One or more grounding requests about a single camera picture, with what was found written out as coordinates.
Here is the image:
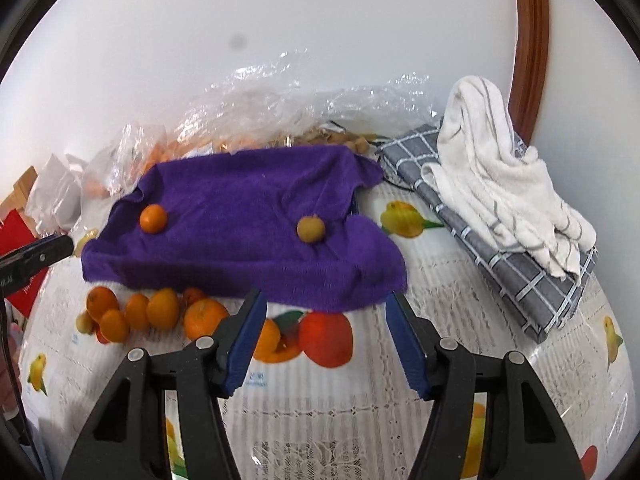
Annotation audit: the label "pile of brown nuts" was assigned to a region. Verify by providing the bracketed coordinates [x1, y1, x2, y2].
[267, 129, 373, 155]

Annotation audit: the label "fruit print tablecloth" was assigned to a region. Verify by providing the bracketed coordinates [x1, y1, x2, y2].
[15, 180, 637, 480]

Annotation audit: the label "bagged oranges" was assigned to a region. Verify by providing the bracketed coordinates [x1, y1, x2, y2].
[82, 140, 216, 198]

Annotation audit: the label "light wooden box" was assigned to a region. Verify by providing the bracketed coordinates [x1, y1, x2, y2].
[0, 165, 40, 213]

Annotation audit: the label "large clear plastic bag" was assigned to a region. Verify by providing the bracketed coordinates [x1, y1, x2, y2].
[175, 50, 432, 157]

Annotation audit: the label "white striped towel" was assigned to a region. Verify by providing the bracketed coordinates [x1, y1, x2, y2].
[421, 76, 597, 281]

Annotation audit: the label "grey plaid cloth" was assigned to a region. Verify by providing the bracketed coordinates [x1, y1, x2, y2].
[375, 122, 599, 345]

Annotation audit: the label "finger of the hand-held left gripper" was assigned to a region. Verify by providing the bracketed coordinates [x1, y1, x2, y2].
[12, 233, 74, 281]

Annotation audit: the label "small clear plastic bag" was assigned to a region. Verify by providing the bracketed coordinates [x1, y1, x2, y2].
[81, 122, 168, 203]

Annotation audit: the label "white paper bag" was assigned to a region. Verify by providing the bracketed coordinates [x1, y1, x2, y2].
[24, 152, 92, 233]

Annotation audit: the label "red paper bag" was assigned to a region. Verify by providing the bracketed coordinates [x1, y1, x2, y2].
[0, 209, 50, 318]

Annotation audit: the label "brown wooden door frame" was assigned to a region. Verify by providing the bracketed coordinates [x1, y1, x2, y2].
[510, 0, 551, 147]

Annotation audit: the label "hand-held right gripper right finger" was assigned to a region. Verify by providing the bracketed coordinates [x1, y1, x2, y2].
[385, 291, 586, 480]

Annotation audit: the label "purple towel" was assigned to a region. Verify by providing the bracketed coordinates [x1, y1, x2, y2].
[81, 144, 408, 313]

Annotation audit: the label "large orange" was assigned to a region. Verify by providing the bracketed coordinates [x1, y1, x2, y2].
[184, 299, 231, 341]

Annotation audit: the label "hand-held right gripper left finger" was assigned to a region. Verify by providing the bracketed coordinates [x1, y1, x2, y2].
[60, 287, 268, 480]

